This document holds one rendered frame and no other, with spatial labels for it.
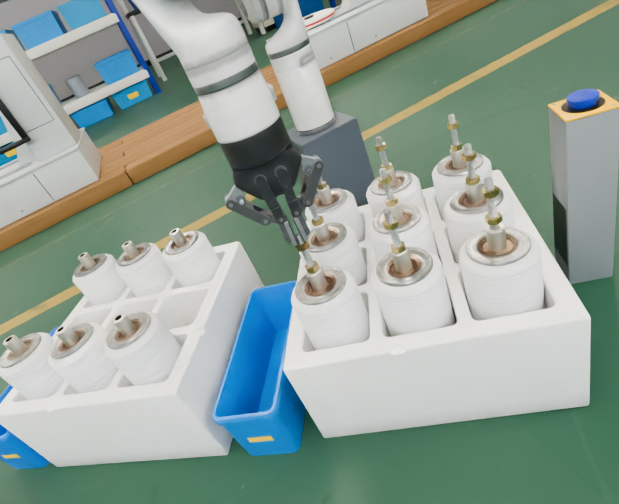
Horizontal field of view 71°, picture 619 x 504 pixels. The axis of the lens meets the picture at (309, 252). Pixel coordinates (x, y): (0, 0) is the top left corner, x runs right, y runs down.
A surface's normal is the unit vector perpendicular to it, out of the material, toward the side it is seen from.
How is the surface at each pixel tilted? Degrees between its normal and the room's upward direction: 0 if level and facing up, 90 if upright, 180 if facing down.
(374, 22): 90
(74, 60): 90
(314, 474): 0
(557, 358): 90
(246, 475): 0
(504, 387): 90
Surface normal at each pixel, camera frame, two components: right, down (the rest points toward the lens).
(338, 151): 0.38, 0.41
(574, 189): -0.08, 0.60
